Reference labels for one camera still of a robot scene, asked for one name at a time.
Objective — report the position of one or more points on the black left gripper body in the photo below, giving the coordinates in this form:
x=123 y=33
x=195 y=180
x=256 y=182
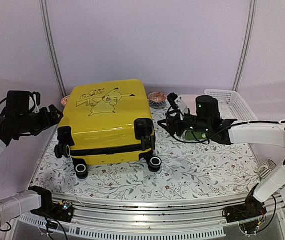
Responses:
x=27 y=123

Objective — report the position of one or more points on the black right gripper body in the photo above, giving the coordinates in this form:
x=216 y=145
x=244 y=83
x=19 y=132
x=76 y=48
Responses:
x=201 y=125

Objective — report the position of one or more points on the yellow Pikachu suitcase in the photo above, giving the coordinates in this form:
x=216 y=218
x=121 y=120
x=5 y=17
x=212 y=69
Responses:
x=107 y=123

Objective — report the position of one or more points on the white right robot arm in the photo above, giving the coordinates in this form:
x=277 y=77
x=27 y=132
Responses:
x=266 y=137

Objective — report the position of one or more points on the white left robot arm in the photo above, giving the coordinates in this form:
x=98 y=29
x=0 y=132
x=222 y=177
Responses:
x=33 y=198

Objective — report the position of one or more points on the green drawer box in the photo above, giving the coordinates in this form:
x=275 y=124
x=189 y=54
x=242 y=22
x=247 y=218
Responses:
x=191 y=135

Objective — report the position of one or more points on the red patterned cup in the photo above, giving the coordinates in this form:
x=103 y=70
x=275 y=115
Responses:
x=65 y=100

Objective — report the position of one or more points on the pink purple drawer box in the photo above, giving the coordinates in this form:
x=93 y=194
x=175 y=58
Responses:
x=187 y=107

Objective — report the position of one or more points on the white plastic basket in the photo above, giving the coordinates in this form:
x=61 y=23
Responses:
x=232 y=105

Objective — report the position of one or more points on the floral table mat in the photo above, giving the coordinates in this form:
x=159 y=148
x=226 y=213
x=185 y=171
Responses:
x=188 y=172

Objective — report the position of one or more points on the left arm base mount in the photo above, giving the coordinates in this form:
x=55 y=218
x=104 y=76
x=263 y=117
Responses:
x=62 y=211

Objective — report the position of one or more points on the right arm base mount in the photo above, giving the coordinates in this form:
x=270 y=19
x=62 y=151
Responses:
x=251 y=208

